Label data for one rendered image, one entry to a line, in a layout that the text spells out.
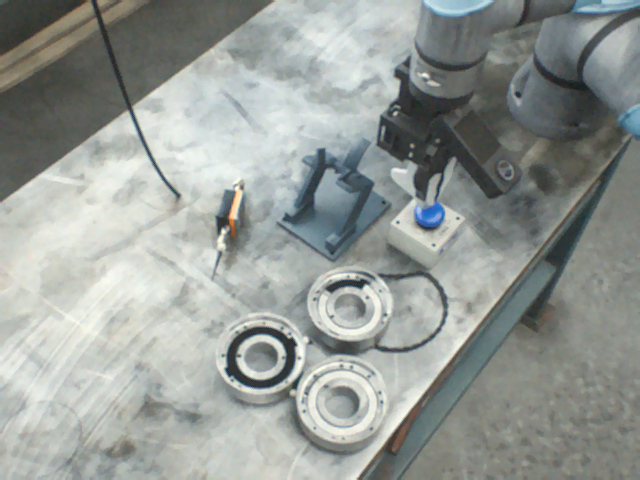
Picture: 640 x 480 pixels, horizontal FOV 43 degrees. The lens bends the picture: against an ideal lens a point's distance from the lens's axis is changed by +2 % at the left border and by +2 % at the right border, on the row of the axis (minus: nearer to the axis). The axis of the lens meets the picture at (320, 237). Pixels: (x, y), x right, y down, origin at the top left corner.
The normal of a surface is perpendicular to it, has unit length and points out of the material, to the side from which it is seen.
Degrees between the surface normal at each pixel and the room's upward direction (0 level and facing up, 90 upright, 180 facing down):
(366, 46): 0
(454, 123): 31
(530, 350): 0
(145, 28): 0
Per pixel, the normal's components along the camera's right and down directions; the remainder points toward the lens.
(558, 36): -0.92, 0.30
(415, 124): 0.04, -0.58
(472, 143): 0.45, -0.26
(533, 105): -0.70, 0.33
